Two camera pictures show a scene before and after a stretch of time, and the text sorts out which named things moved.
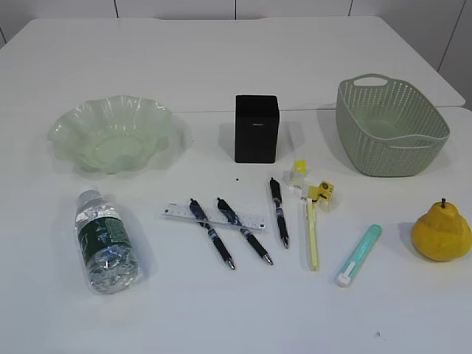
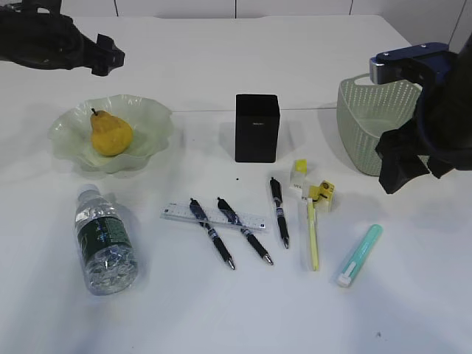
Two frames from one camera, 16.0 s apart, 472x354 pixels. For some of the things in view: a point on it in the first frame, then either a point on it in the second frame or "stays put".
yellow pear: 442,233 to 110,136
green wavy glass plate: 119,134 stays put
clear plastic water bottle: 108,252 stays put
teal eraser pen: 358,258 stays put
